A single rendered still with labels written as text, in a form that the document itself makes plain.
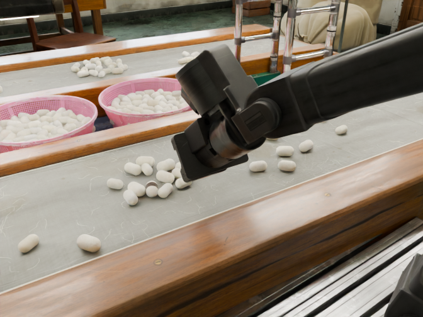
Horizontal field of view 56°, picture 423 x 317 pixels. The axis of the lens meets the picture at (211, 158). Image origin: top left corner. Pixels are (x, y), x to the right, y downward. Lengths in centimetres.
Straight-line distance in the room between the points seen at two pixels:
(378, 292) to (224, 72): 41
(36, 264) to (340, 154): 60
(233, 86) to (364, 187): 35
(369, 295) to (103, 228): 42
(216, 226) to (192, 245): 5
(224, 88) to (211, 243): 22
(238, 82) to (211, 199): 28
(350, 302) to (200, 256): 24
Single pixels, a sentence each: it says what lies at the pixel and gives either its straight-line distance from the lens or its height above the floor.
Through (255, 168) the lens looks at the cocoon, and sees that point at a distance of 75.
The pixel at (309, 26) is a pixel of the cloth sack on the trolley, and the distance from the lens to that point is 365.
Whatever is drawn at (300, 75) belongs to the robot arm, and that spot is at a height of 102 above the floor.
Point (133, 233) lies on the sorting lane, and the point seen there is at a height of 74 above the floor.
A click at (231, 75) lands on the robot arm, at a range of 46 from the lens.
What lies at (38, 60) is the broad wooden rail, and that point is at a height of 76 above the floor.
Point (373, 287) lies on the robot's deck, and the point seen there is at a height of 67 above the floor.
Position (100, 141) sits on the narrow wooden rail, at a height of 76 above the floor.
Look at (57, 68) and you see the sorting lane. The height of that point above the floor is 74.
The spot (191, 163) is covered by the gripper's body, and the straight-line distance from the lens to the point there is 54.
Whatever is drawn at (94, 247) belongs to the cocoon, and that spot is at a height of 75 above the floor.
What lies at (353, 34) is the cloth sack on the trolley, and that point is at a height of 40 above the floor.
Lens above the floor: 114
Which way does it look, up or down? 30 degrees down
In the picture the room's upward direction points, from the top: straight up
